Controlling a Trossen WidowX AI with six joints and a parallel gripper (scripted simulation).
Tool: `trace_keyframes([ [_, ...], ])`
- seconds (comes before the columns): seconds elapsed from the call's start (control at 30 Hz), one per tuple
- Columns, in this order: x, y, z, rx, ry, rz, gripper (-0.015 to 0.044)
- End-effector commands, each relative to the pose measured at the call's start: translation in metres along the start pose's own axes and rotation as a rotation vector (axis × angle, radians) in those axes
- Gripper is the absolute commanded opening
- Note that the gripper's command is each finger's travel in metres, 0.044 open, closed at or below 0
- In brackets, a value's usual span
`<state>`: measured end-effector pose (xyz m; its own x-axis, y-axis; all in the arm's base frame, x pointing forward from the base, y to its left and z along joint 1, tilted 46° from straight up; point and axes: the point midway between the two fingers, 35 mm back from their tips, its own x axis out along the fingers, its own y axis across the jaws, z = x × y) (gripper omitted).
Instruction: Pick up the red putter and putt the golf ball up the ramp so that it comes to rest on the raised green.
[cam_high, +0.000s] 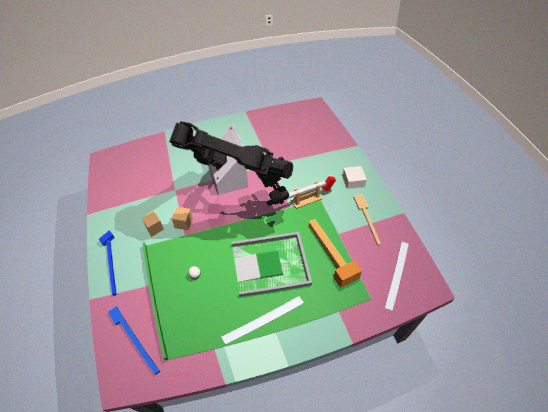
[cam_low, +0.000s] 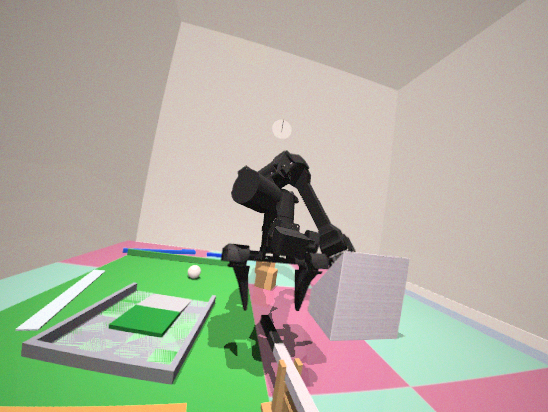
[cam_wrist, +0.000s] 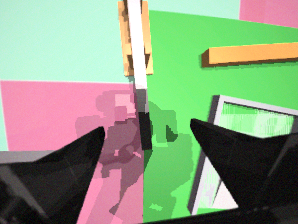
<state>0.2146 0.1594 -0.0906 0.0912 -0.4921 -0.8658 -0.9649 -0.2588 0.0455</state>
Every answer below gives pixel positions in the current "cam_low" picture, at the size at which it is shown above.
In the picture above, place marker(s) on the white flat bar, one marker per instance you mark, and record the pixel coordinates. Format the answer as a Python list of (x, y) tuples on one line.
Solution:
[(44, 315)]

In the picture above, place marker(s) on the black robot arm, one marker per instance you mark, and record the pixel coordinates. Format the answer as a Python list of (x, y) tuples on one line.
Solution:
[(261, 191)]

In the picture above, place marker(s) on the white ball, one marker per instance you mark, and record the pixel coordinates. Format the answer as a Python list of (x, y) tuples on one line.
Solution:
[(194, 271)]

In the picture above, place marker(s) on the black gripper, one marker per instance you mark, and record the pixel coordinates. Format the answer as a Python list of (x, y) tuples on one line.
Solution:
[(238, 255)]

